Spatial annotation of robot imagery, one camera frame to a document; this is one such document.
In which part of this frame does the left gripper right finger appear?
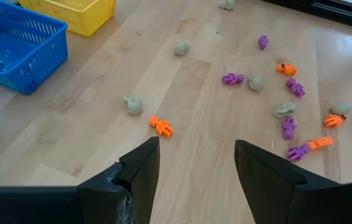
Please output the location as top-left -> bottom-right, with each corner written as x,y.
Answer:
234,139 -> 352,224

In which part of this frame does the yellow plastic basket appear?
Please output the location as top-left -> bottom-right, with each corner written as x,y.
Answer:
18,0 -> 117,37

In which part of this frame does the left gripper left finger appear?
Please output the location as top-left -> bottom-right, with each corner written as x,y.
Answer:
0,136 -> 161,224

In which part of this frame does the blue plastic basket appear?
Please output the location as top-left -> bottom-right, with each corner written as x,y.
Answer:
0,0 -> 69,96

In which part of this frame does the purple skeleton toy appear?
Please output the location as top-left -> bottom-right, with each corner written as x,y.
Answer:
285,77 -> 306,98
221,72 -> 245,86
257,34 -> 270,50
285,142 -> 312,162
281,116 -> 298,141

